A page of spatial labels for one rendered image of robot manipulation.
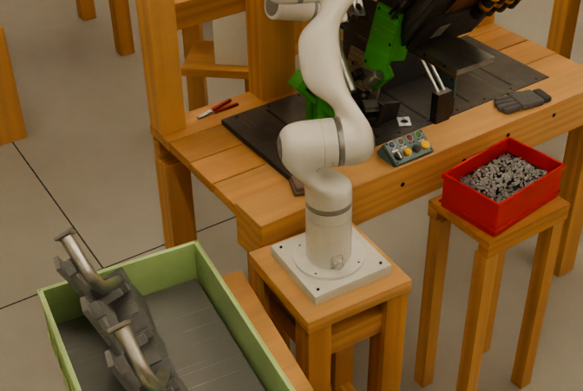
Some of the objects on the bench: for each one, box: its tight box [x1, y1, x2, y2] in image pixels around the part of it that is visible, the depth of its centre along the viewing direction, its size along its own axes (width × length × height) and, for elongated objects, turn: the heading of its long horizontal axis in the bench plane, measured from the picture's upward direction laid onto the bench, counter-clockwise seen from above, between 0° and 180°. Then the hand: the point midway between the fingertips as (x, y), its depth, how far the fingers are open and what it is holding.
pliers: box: [196, 98, 239, 120], centre depth 295 cm, size 16×5×1 cm, turn 133°
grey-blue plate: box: [435, 67, 457, 114], centre depth 287 cm, size 10×2×14 cm, turn 35°
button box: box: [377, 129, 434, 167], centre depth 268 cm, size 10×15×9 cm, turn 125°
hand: (351, 9), depth 269 cm, fingers closed on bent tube, 3 cm apart
